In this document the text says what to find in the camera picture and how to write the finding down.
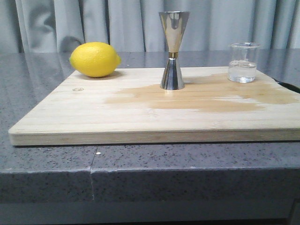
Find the steel double jigger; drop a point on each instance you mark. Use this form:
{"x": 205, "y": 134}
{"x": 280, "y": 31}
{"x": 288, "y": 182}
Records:
{"x": 173, "y": 24}

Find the small glass beaker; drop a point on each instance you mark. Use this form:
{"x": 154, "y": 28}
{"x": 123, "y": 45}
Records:
{"x": 243, "y": 62}

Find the wooden cutting board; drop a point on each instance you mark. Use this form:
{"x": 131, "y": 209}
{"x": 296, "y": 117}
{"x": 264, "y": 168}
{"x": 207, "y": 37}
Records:
{"x": 130, "y": 107}

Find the yellow lemon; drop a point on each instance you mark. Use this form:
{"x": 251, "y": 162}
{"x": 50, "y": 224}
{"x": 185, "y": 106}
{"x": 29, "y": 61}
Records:
{"x": 95, "y": 59}

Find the grey curtain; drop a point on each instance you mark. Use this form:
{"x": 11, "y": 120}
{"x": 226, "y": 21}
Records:
{"x": 48, "y": 26}

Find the black cutting board handle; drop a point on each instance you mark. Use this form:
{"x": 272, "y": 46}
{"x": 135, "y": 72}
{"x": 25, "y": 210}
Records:
{"x": 289, "y": 86}

